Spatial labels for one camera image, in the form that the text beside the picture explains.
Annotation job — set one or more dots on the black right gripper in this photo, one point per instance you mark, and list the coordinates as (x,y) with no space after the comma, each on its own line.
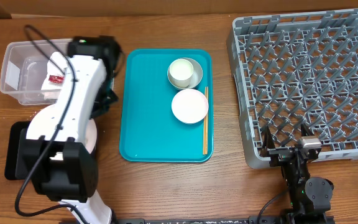
(279,154)

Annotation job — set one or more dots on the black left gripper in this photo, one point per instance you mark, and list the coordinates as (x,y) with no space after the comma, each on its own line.
(97,110)

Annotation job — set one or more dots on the red sauce packet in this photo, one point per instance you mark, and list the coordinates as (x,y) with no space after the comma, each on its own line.
(56,79)

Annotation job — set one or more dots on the large pink plate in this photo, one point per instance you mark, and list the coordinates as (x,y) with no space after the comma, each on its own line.
(75,125)

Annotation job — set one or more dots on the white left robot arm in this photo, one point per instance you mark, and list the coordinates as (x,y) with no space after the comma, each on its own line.
(53,149)

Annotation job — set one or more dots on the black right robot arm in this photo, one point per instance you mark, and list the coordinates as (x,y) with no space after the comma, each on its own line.
(309,196)

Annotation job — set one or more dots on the grey dishwasher rack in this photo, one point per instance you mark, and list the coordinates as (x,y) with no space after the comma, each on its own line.
(294,69)

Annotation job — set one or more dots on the teal plastic tray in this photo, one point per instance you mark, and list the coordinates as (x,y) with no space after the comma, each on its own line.
(149,130)

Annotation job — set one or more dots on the white paper cup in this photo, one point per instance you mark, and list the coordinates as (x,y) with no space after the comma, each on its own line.
(180,72)

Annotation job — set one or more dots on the wooden chopstick inner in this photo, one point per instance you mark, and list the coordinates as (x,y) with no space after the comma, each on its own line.
(204,121)

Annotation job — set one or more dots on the clear plastic bin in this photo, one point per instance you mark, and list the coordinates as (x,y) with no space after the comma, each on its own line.
(24,70)

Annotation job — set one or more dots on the grey bowl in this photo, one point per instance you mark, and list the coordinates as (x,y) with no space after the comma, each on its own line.
(195,79)

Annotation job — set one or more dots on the black tray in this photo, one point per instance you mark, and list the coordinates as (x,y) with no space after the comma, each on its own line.
(12,151)

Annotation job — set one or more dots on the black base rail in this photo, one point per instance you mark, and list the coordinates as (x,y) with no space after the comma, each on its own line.
(249,220)

